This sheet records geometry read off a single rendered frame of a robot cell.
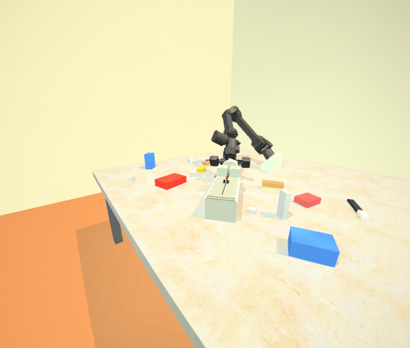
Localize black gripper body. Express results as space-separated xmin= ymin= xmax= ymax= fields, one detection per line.
xmin=209 ymin=154 xmax=251 ymax=168

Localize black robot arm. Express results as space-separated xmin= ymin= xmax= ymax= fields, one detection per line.
xmin=211 ymin=106 xmax=275 ymax=160

